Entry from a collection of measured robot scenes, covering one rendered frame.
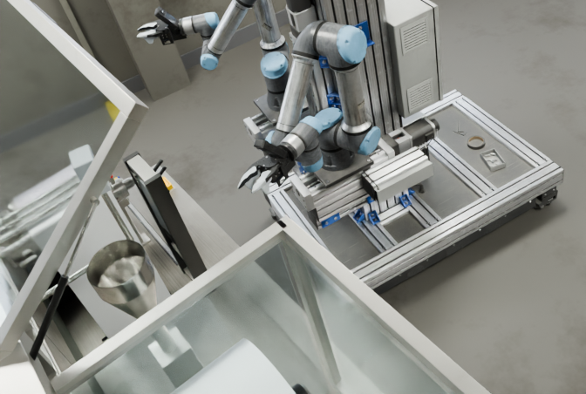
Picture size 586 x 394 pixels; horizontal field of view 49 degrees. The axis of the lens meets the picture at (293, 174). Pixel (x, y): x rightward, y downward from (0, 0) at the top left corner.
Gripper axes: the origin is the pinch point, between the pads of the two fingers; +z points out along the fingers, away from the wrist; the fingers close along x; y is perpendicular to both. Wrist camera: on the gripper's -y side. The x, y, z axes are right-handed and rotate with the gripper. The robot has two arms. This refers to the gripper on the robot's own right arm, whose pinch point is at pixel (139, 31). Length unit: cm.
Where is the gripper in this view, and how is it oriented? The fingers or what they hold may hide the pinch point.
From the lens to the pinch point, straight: 301.0
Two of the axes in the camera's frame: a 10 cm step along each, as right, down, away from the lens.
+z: -9.8, 1.6, 1.3
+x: -0.5, -7.8, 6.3
